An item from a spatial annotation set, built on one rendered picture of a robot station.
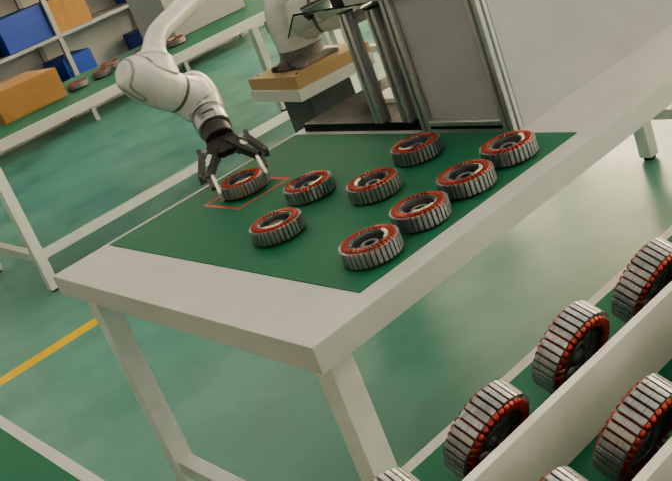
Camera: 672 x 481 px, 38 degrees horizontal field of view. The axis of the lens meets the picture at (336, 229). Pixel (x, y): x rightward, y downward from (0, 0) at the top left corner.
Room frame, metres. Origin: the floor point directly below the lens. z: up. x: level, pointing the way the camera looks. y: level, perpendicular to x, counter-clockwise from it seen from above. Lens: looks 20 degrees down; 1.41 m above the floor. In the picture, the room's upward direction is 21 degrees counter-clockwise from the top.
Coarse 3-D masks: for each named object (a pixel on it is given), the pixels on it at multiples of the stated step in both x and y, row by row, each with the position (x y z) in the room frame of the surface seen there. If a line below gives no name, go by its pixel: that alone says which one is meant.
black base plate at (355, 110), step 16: (384, 80) 2.71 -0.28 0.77; (352, 96) 2.67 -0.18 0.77; (336, 112) 2.57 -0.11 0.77; (352, 112) 2.51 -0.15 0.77; (368, 112) 2.45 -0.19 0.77; (320, 128) 2.52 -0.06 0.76; (336, 128) 2.46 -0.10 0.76; (352, 128) 2.41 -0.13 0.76; (368, 128) 2.36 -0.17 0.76; (384, 128) 2.31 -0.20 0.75; (400, 128) 2.26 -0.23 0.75; (416, 128) 2.21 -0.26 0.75
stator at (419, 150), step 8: (416, 136) 2.05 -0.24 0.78; (424, 136) 2.03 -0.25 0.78; (432, 136) 2.00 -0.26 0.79; (400, 144) 2.04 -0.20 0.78; (408, 144) 2.04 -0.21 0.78; (416, 144) 2.02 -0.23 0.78; (424, 144) 1.97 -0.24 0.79; (432, 144) 1.97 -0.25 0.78; (440, 144) 1.99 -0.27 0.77; (392, 152) 2.01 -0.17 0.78; (400, 152) 1.98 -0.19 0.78; (408, 152) 1.97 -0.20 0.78; (416, 152) 1.96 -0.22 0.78; (424, 152) 1.96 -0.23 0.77; (432, 152) 1.96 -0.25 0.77; (400, 160) 1.98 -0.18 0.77; (408, 160) 1.97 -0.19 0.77; (416, 160) 1.96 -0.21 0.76; (424, 160) 1.97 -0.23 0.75
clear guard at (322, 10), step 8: (328, 0) 2.49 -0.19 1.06; (312, 8) 2.46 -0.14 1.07; (320, 8) 2.41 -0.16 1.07; (328, 8) 2.36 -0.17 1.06; (336, 8) 2.34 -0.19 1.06; (344, 8) 2.64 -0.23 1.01; (296, 16) 2.49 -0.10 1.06; (304, 16) 2.52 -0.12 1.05; (312, 16) 2.55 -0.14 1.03; (320, 16) 2.57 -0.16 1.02; (328, 16) 2.60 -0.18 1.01; (296, 24) 2.52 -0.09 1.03; (304, 24) 2.54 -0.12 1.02; (312, 24) 2.57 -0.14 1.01; (296, 32) 2.54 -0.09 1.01
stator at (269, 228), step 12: (264, 216) 1.91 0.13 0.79; (276, 216) 1.90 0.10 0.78; (288, 216) 1.88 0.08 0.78; (300, 216) 1.85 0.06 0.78; (252, 228) 1.86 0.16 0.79; (264, 228) 1.83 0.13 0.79; (276, 228) 1.82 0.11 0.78; (288, 228) 1.82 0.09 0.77; (300, 228) 1.84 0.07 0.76; (264, 240) 1.82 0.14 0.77; (276, 240) 1.82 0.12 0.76
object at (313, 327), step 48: (576, 96) 2.02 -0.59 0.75; (624, 96) 1.90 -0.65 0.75; (576, 144) 1.74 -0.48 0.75; (528, 192) 1.64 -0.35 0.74; (432, 240) 1.56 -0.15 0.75; (480, 240) 1.56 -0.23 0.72; (96, 288) 1.98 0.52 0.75; (144, 288) 1.87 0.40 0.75; (192, 288) 1.77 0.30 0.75; (240, 288) 1.68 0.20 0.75; (288, 288) 1.60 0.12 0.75; (384, 288) 1.45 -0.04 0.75; (432, 288) 1.48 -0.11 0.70; (240, 336) 1.52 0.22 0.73; (288, 336) 1.41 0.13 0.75; (336, 336) 1.37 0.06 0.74
